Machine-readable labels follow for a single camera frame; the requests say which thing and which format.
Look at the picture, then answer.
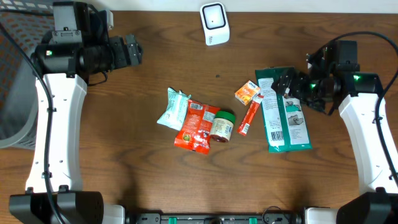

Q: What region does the green product pouch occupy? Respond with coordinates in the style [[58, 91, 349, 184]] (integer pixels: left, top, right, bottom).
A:
[[255, 67, 312, 153]]

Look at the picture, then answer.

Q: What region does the small orange box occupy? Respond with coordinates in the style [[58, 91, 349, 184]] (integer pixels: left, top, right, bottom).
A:
[[234, 80, 261, 105]]

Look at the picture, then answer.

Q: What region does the red sachet stick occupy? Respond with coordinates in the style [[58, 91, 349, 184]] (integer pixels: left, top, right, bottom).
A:
[[237, 95, 264, 136]]

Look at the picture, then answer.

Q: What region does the mint green wipes pack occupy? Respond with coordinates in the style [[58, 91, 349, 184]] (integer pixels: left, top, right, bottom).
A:
[[157, 88, 192, 131]]

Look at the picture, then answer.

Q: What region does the green lid spice jar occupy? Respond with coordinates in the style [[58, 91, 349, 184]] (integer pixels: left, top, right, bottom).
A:
[[210, 111, 236, 142]]

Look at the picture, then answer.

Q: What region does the orange snack packet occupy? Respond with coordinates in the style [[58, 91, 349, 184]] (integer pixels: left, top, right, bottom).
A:
[[174, 100, 220, 155]]

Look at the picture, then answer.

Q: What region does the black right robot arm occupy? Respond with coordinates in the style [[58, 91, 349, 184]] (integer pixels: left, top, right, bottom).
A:
[[272, 68, 397, 223]]

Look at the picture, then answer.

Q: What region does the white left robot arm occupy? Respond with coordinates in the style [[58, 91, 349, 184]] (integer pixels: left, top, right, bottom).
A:
[[9, 31, 143, 223]]

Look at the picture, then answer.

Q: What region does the white barcode scanner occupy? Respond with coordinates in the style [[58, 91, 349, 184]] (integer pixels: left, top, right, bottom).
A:
[[200, 2, 230, 46]]

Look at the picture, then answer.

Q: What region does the grey plastic mesh basket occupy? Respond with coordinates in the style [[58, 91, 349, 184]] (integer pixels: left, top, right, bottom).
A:
[[1, 1, 54, 150]]

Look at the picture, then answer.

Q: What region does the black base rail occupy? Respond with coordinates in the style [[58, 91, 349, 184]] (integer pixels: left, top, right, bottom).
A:
[[124, 210, 305, 224]]

